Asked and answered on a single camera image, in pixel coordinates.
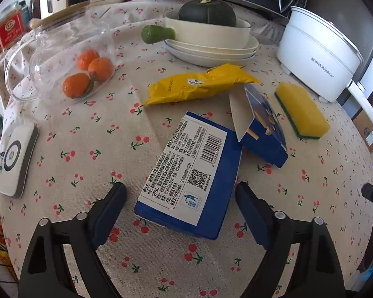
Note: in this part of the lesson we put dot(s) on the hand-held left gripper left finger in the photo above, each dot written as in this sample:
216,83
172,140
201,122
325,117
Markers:
107,214

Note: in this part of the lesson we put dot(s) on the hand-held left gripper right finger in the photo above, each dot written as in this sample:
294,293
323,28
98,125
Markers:
251,214

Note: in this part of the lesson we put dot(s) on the large blue and white carton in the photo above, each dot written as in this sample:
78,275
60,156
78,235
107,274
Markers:
217,186

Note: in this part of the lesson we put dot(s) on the cardboard box with blue print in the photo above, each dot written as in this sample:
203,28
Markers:
360,121

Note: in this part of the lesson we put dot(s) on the small open blue carton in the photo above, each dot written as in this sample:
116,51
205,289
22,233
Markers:
267,149

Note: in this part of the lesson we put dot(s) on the cherry print tablecloth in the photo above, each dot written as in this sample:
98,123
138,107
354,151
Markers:
80,149

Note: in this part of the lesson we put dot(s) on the yellow and green sponge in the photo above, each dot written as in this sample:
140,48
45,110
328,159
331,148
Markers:
301,111

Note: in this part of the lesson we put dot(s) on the grey cabinet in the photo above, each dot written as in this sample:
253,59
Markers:
371,52

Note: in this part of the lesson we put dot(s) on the white electric pot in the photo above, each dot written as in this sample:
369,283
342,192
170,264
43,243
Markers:
314,56

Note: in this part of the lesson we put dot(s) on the orange mandarin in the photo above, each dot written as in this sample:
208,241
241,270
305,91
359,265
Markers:
102,70
86,58
76,85

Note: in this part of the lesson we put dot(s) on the yellow snack packet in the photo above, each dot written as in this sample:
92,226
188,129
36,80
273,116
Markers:
186,87

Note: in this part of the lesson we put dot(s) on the cream plate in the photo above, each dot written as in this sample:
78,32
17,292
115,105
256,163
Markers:
205,55
252,45
205,62

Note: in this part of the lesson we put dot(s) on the glass jar with wooden lid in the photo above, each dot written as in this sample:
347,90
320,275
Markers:
49,56

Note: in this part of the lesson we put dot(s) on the cream deep dish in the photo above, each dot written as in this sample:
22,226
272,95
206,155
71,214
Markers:
205,35

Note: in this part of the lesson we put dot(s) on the dark green pumpkin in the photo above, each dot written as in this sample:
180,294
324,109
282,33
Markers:
208,12

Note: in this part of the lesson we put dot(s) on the red labelled jar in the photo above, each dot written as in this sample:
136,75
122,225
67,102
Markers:
9,29

